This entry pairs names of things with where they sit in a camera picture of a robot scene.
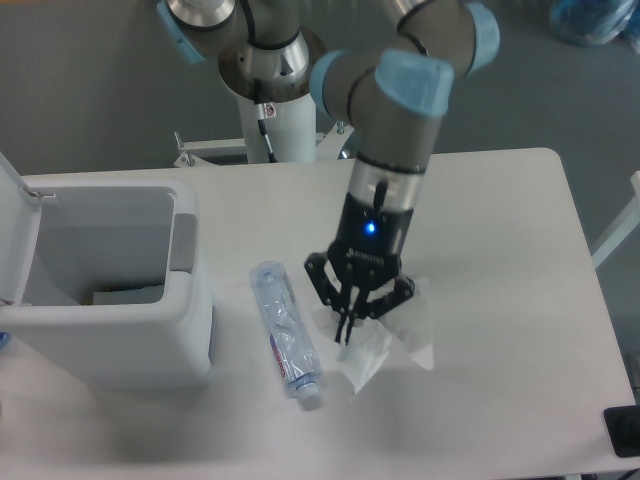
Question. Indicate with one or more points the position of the white pedestal foot frame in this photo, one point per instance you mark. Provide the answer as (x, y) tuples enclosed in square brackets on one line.
[(338, 143)]

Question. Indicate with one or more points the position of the white open trash can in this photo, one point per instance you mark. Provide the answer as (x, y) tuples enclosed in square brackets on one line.
[(107, 279)]

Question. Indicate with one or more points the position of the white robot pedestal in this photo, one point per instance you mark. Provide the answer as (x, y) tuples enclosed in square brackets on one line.
[(277, 125)]

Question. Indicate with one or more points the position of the white frame leg right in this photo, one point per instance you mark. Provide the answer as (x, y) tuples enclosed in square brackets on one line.
[(619, 229)]

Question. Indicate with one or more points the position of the white plastic wrapper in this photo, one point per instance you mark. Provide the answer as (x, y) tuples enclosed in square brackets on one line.
[(409, 325)]

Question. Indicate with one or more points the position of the blue plastic bag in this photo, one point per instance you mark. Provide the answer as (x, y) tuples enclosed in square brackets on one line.
[(590, 23)]

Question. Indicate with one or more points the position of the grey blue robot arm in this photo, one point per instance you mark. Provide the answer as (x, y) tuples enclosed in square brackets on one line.
[(395, 97)]

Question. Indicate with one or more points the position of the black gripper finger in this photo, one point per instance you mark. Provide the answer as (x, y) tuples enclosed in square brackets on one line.
[(339, 300), (403, 289)]

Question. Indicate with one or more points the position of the crushed clear plastic bottle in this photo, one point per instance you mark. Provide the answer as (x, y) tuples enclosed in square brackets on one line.
[(296, 357)]

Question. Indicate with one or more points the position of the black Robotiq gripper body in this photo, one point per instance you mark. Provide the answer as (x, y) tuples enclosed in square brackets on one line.
[(366, 252)]

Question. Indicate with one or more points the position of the black device at table edge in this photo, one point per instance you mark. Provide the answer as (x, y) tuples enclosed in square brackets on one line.
[(622, 424)]

